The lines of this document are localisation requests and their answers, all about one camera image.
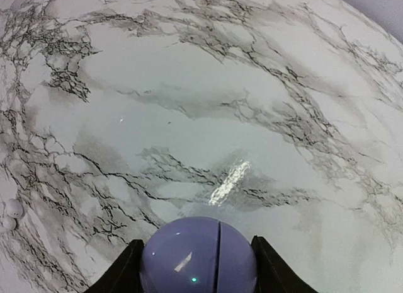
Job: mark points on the purple earbud charging case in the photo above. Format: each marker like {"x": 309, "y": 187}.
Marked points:
{"x": 198, "y": 254}

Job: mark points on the white earbud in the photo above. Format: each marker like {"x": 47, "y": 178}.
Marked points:
{"x": 13, "y": 211}

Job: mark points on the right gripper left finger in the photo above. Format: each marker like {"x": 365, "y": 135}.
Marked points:
{"x": 123, "y": 274}

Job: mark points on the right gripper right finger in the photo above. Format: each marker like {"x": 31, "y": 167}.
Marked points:
{"x": 274, "y": 274}

